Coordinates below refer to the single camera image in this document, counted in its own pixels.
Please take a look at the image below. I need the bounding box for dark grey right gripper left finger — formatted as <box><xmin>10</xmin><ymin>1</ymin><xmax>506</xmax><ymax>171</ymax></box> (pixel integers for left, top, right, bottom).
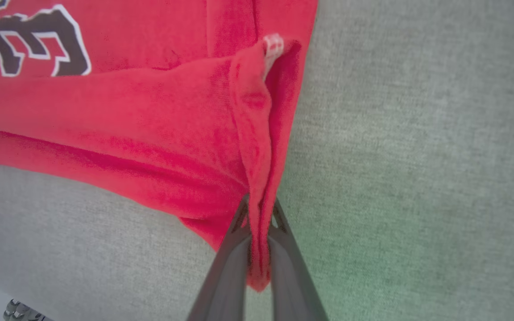
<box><xmin>188</xmin><ymin>195</ymin><xmax>251</xmax><ymax>321</ymax></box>

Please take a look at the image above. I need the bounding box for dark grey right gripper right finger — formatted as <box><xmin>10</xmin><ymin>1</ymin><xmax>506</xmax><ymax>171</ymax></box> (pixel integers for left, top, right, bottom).
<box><xmin>267</xmin><ymin>198</ymin><xmax>329</xmax><ymax>321</ymax></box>

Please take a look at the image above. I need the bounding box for red Bulls basketball jersey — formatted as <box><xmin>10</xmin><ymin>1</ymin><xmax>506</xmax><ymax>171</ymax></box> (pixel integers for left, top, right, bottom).
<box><xmin>0</xmin><ymin>0</ymin><xmax>319</xmax><ymax>292</ymax></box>

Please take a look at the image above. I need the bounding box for grey fabric sofa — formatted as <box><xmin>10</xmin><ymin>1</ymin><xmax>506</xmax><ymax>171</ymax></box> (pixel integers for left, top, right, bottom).
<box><xmin>0</xmin><ymin>0</ymin><xmax>514</xmax><ymax>321</ymax></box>

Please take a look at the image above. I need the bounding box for silver metal object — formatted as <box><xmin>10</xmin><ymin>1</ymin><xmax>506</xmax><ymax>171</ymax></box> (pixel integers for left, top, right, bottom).
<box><xmin>3</xmin><ymin>299</ymin><xmax>46</xmax><ymax>321</ymax></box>

